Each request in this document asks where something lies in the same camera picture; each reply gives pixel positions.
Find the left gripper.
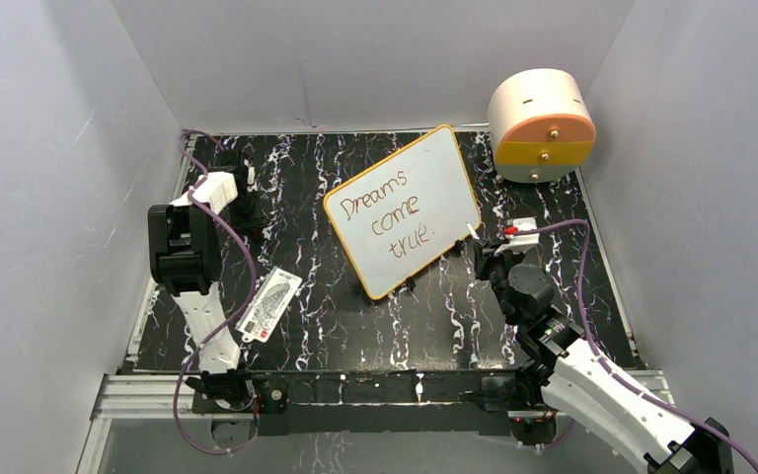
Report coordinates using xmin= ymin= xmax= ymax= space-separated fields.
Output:
xmin=229 ymin=189 xmax=266 ymax=239

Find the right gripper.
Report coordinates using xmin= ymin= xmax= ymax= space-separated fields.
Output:
xmin=473 ymin=237 xmax=525 ymax=326

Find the white whiteboard marker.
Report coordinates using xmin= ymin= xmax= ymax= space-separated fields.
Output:
xmin=467 ymin=223 xmax=481 ymax=241

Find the yellow framed whiteboard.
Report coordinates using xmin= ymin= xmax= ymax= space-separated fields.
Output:
xmin=323 ymin=124 xmax=483 ymax=300

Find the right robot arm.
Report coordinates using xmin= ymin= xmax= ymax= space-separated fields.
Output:
xmin=472 ymin=241 xmax=734 ymax=473

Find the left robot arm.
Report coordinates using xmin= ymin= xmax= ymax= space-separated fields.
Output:
xmin=146 ymin=150 xmax=264 ymax=411

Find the flat packaged ruler set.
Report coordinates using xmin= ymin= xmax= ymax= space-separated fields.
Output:
xmin=235 ymin=267 xmax=303 ymax=344

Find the round three drawer cabinet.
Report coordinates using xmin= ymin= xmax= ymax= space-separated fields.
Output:
xmin=488 ymin=68 xmax=597 ymax=184

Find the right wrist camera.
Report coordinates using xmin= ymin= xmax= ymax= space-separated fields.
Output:
xmin=494 ymin=217 xmax=539 ymax=255

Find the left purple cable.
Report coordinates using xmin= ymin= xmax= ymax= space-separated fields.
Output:
xmin=173 ymin=129 xmax=260 ymax=456

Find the purple cable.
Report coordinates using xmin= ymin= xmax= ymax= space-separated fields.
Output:
xmin=502 ymin=218 xmax=758 ymax=474
xmin=173 ymin=129 xmax=260 ymax=456

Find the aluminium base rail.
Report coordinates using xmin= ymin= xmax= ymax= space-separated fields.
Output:
xmin=91 ymin=369 xmax=680 ymax=420

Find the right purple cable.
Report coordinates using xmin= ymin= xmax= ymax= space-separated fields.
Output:
xmin=502 ymin=218 xmax=758 ymax=474

